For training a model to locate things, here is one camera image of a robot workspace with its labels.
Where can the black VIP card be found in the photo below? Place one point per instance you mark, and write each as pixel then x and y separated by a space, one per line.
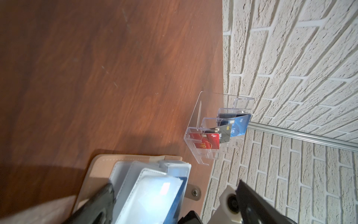
pixel 224 132

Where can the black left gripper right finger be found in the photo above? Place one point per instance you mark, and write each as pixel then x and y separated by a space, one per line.
pixel 255 210

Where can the aluminium right frame rail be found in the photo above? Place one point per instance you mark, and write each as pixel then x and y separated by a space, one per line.
pixel 304 136

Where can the red VIP card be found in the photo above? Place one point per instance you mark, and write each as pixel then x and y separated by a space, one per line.
pixel 206 140

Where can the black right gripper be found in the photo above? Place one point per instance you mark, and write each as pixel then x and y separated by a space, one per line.
pixel 191 218

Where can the clear acrylic card organizer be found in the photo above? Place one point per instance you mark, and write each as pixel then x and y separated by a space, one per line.
pixel 217 119

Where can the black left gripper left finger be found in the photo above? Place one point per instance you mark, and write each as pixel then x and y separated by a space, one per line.
pixel 98 210

